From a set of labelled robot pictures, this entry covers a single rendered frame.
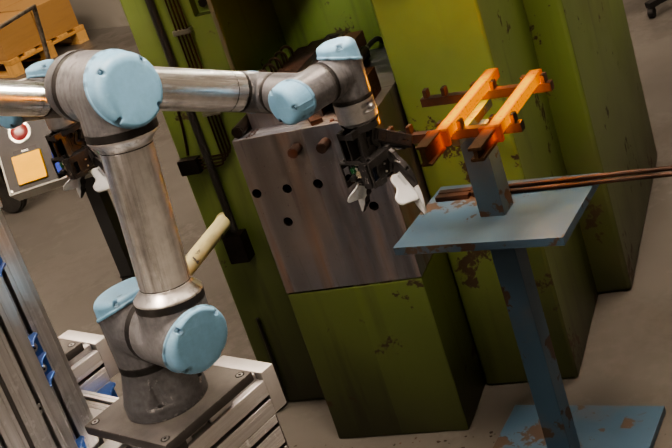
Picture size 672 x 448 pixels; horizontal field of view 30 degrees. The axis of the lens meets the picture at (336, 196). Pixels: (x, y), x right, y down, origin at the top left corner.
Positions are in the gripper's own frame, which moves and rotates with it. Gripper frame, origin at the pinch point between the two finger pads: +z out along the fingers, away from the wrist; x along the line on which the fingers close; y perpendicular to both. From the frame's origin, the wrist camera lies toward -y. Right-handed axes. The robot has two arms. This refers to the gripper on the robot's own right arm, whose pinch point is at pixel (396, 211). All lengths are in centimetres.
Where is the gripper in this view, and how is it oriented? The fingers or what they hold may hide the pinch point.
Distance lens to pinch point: 237.0
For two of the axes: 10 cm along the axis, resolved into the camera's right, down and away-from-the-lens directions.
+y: -6.0, 4.7, -6.5
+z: 2.9, 8.8, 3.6
